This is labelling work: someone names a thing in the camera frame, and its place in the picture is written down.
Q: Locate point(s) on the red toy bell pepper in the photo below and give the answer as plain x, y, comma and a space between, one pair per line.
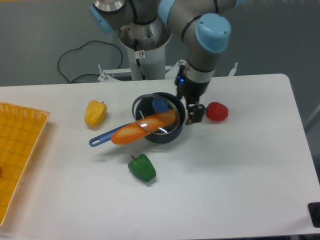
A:
217, 112

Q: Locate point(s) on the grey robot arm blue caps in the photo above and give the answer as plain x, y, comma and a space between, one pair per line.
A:
199, 24

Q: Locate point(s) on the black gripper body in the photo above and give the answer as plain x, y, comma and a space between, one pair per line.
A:
191, 84

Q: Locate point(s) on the green toy bell pepper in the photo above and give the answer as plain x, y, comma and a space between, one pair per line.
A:
142, 168

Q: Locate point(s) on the glass pot lid blue knob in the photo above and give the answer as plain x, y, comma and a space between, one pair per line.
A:
153, 103

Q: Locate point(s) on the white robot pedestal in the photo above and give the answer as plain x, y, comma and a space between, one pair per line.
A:
146, 49

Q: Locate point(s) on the white metal base frame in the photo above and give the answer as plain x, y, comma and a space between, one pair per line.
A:
124, 74

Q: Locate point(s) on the yellow toy bell pepper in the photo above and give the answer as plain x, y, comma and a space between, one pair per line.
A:
95, 113

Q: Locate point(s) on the black corner device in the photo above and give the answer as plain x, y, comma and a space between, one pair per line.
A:
314, 211

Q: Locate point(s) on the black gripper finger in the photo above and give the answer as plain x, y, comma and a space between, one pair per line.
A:
200, 110
190, 114

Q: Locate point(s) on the dark blue saucepan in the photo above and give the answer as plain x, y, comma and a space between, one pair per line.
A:
154, 138

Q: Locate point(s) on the orange toy baguette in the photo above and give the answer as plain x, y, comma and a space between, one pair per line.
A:
155, 123

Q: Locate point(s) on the yellow plastic basket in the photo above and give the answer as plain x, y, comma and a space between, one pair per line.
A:
21, 128

